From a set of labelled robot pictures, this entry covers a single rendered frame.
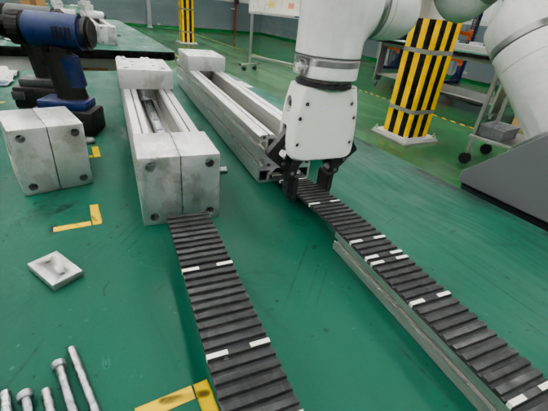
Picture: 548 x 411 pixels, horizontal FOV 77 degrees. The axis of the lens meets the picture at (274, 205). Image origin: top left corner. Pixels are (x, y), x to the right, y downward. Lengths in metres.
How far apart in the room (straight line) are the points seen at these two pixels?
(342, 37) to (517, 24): 0.43
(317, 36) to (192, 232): 0.27
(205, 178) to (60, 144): 0.22
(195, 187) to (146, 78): 0.41
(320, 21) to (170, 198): 0.28
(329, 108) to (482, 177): 0.38
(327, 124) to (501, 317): 0.30
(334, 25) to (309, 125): 0.12
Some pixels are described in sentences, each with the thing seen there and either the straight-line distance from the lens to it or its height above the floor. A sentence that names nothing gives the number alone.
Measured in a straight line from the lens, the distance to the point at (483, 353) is 0.35.
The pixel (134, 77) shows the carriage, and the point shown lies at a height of 0.89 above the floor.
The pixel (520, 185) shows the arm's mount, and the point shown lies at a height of 0.82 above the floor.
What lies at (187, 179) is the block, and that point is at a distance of 0.45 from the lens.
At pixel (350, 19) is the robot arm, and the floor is 1.04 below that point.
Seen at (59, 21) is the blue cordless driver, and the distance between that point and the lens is 0.78.
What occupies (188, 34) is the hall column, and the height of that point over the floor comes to 0.24.
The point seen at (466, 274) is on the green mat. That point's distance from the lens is 0.49.
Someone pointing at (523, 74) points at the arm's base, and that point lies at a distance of 0.79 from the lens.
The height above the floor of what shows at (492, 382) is 0.81.
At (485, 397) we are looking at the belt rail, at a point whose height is 0.79.
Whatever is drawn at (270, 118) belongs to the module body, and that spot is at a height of 0.85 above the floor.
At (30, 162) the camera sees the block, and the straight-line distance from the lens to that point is 0.58.
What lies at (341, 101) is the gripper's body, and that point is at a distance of 0.48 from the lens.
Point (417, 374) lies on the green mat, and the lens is 0.35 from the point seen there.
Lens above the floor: 1.04
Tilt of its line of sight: 30 degrees down
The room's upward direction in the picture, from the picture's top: 6 degrees clockwise
